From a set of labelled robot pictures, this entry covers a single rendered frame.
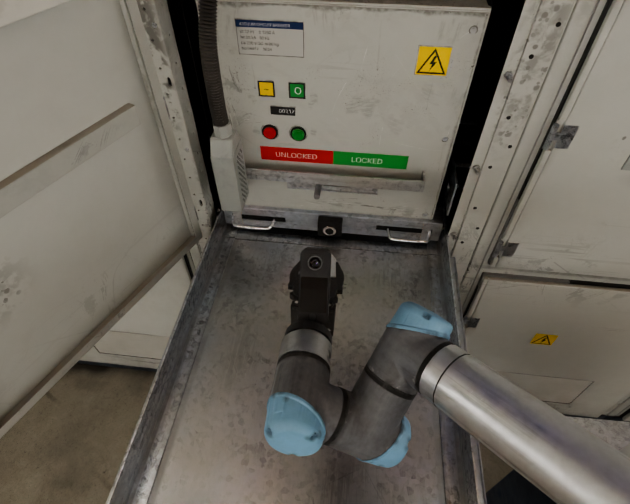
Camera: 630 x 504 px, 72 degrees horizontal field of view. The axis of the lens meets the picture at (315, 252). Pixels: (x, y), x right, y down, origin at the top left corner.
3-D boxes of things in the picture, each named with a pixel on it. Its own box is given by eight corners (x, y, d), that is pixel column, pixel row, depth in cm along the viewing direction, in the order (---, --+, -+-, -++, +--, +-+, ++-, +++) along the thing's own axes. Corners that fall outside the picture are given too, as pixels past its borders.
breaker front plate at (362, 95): (430, 226, 105) (489, 15, 69) (234, 211, 109) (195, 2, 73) (430, 223, 106) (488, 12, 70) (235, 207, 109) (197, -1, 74)
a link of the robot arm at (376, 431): (435, 412, 56) (363, 380, 53) (393, 486, 56) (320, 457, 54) (412, 383, 63) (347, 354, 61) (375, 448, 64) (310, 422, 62)
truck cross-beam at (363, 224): (438, 241, 108) (443, 224, 103) (226, 223, 112) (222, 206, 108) (436, 227, 111) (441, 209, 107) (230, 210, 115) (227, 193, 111)
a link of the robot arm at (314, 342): (275, 347, 59) (335, 353, 58) (281, 322, 62) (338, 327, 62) (277, 380, 63) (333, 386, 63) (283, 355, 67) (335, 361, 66)
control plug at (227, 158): (242, 213, 95) (231, 145, 82) (221, 211, 95) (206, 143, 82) (250, 190, 100) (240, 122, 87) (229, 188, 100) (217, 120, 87)
